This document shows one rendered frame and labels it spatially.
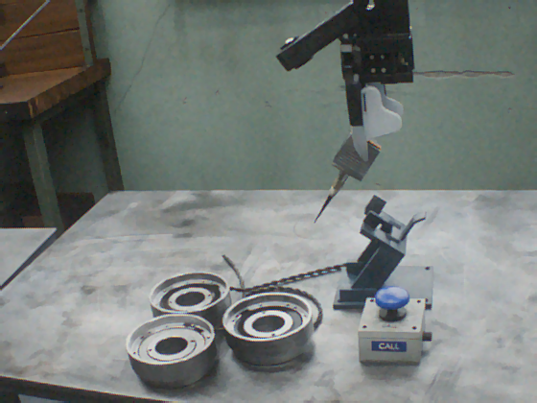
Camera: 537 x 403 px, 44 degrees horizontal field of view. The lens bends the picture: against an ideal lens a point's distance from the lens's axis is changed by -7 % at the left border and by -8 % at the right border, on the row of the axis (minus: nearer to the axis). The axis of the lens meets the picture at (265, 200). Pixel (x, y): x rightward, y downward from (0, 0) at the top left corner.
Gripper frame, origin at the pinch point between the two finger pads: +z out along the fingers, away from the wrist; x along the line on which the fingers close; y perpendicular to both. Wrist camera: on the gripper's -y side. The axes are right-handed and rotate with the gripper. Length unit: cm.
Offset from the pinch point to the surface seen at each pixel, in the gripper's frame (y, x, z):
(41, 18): -129, 142, -6
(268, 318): -11.0, -11.2, 17.4
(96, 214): -52, 25, 20
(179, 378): -18.4, -23.3, 18.1
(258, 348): -10.4, -18.4, 17.0
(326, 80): -28, 149, 28
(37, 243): -76, 36, 32
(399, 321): 5.2, -14.9, 15.4
